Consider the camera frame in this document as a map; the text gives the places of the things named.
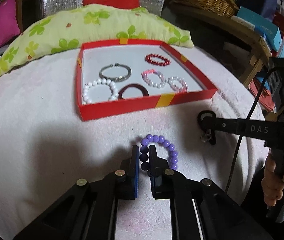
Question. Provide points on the magenta pillow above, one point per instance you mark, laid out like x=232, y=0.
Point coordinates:
x=8, y=22

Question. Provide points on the green floral pillow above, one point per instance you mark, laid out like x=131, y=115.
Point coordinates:
x=69, y=29

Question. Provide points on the right hand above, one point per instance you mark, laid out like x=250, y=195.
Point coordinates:
x=273, y=187

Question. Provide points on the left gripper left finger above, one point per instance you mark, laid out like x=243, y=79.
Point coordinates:
x=129, y=181

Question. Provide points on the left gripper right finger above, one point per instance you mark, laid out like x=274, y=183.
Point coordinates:
x=159, y=174

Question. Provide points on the blue cardboard box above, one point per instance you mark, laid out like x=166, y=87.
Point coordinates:
x=260, y=23

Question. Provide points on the red shallow box tray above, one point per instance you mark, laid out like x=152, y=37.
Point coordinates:
x=121, y=76

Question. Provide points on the red cushion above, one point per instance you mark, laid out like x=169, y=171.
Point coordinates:
x=120, y=4

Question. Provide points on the wooden bench shelf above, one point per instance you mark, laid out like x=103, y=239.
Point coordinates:
x=238, y=48

